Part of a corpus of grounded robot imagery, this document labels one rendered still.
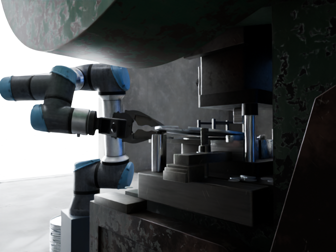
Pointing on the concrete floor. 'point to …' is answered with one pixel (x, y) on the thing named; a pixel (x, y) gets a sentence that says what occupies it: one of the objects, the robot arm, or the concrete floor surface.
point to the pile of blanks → (55, 238)
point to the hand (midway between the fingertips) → (162, 129)
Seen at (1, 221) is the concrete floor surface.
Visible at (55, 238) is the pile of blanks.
